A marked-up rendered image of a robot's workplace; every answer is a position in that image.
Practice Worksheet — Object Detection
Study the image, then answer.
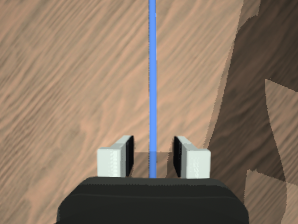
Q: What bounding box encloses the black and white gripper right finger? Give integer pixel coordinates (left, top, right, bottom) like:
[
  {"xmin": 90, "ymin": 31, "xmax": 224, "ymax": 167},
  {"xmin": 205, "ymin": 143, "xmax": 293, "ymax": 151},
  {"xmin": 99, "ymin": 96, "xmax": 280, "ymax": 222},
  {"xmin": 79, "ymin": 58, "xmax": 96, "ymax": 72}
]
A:
[{"xmin": 173, "ymin": 136, "xmax": 211, "ymax": 178}]

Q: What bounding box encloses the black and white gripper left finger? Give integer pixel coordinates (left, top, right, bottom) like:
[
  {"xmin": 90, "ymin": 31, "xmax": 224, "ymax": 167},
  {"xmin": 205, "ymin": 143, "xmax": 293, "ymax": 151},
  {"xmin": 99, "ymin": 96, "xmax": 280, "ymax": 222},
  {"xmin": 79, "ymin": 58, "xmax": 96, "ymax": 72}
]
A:
[{"xmin": 97, "ymin": 135, "xmax": 134, "ymax": 177}]

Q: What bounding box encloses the blue cable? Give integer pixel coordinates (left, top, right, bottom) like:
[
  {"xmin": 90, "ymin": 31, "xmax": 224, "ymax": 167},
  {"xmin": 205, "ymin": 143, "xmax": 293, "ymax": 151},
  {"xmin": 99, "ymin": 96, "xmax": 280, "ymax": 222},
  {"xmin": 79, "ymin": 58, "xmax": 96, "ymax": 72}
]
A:
[{"xmin": 149, "ymin": 0, "xmax": 157, "ymax": 178}]

